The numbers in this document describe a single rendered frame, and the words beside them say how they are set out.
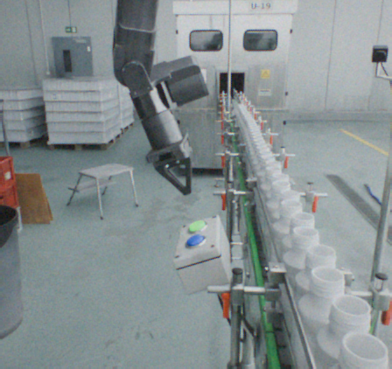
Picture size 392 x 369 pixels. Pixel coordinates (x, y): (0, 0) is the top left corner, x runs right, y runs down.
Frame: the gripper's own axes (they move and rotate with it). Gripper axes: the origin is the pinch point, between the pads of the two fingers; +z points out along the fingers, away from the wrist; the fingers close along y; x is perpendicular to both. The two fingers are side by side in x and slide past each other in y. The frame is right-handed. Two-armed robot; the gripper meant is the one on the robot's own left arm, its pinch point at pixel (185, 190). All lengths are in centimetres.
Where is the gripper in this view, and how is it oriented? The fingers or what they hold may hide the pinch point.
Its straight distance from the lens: 68.6
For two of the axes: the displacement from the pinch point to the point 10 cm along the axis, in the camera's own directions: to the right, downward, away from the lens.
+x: -9.3, 3.2, 1.6
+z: 3.5, 9.0, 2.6
